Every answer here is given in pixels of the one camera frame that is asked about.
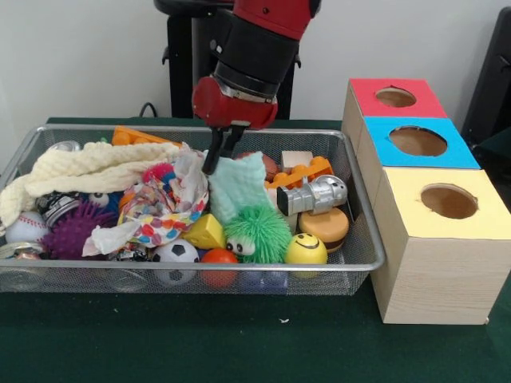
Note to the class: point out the toy burger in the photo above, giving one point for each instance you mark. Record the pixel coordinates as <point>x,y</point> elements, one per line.
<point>325,227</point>

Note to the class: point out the mint green waffle cloth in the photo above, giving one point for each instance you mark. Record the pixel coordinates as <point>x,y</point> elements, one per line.
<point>239,183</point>

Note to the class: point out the dark green table cloth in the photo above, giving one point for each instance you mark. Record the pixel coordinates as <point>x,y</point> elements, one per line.
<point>239,339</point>

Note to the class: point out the purple spiky ball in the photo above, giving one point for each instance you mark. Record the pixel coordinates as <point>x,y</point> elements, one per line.
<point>68,235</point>

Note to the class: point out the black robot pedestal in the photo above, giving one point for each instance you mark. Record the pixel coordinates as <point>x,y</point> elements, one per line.
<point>187,60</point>

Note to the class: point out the yellow smiley ball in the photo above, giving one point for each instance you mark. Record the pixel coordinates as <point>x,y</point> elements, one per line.
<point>306,249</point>

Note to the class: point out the colourful polka dot cloth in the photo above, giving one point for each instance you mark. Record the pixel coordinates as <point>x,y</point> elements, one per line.
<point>159,215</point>

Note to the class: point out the yellow cheese wedge toy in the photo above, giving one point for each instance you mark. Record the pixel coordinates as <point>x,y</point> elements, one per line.
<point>209,231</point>

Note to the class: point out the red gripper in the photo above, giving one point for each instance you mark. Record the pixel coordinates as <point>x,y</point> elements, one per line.
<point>231,109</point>

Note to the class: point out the metal mesh bin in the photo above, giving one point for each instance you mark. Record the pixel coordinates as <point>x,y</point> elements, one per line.
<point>339,275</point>

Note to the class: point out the cream waffle cloth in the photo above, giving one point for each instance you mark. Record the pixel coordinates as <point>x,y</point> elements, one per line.
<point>100,163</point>

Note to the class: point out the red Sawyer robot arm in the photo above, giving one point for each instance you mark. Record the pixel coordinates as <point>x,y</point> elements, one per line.
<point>259,52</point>

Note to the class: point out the black and white soccer ball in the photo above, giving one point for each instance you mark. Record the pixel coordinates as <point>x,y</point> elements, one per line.
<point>175,253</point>

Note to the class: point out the small orange building block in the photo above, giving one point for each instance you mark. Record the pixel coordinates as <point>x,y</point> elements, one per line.
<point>309,169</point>

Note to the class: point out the silver toy camera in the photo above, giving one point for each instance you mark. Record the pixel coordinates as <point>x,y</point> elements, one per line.
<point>315,195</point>

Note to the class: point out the green spiky toy with eyes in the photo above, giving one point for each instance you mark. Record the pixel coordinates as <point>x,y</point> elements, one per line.
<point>263,229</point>

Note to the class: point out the black metal stand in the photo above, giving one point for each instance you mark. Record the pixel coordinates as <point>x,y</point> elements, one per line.
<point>491,99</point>

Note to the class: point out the wooden box with three holes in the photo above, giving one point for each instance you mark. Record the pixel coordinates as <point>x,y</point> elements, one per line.
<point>439,279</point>

